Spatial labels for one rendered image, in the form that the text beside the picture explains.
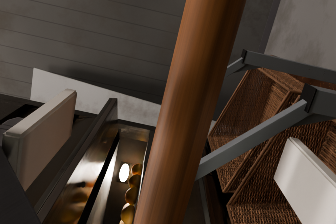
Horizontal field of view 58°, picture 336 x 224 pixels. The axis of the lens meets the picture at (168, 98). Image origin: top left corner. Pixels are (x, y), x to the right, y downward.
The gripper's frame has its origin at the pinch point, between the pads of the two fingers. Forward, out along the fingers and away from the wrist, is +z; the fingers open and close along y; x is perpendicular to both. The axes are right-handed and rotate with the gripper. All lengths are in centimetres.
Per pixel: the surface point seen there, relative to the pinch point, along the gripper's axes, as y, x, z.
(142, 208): -1.3, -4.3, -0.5
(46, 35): -142, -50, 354
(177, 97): -0.8, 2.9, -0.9
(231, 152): 13.9, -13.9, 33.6
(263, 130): 18.1, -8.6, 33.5
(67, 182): -20, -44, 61
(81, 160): -20, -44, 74
